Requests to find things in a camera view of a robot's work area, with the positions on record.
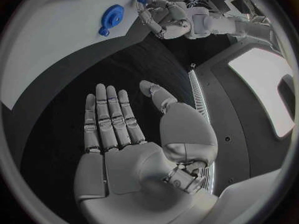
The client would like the blue gear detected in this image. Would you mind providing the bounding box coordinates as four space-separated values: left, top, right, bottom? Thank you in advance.
101 3 126 29

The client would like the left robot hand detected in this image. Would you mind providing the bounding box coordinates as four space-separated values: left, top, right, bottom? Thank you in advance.
137 1 194 40

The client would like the workshop desk with equipment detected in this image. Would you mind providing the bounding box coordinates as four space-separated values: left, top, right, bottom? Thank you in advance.
183 0 269 21

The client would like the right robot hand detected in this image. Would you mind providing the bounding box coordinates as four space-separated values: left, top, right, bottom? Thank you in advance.
73 80 219 224

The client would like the white task board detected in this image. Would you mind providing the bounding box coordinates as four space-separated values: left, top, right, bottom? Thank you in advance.
0 0 164 111

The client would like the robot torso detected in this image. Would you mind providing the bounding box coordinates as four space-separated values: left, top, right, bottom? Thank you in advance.
186 39 298 198

